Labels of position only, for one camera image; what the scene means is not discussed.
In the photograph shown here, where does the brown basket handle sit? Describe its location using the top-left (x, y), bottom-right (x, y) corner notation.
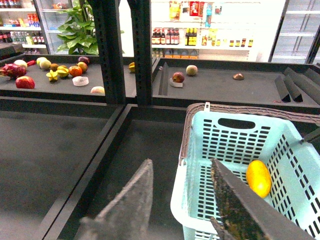
top-left (178, 102), bottom-right (320, 166)

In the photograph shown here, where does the yellow mango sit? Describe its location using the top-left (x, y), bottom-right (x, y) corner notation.
top-left (245, 159), bottom-right (272, 199)

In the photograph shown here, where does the round green red fruit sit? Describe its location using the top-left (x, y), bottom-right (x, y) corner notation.
top-left (186, 65), bottom-right (198, 76)

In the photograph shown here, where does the red apple on shelf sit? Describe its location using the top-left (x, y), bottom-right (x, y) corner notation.
top-left (15, 76), bottom-right (35, 89)

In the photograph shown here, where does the light blue plastic basket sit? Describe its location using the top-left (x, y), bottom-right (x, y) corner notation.
top-left (170, 110), bottom-right (320, 240)

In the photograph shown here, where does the orange persimmon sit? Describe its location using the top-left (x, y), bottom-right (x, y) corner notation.
top-left (68, 65), bottom-right (83, 77)

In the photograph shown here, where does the brown fruit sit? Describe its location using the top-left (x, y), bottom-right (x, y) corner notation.
top-left (232, 73), bottom-right (245, 81)

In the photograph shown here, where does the white shelf with bottles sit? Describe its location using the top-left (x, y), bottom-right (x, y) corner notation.
top-left (150, 0), bottom-right (262, 62)

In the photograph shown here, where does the black shelf post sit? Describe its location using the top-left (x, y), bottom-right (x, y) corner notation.
top-left (88, 0), bottom-right (126, 104)
top-left (128, 0), bottom-right (152, 106)

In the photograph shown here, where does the black triangular divider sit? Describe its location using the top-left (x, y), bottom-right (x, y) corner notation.
top-left (274, 75), bottom-right (291, 103)
top-left (284, 75), bottom-right (303, 103)

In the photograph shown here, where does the red dragon fruit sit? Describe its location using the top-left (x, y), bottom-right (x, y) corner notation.
top-left (0, 63), bottom-right (27, 79)

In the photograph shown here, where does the white foam ring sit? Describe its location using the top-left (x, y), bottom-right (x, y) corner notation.
top-left (72, 76), bottom-right (90, 87)

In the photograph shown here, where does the yellow star fruit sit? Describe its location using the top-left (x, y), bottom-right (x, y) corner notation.
top-left (46, 70), bottom-right (58, 83)

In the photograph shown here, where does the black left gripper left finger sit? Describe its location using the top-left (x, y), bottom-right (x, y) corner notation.
top-left (79, 159), bottom-right (154, 240)

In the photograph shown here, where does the red pomegranate on ring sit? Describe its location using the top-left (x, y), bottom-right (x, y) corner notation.
top-left (172, 72), bottom-right (185, 83)

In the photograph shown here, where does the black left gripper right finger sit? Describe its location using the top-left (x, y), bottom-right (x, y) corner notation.
top-left (211, 158), bottom-right (312, 240)

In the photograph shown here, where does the green potted plant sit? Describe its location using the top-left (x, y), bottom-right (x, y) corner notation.
top-left (57, 0), bottom-right (99, 56)

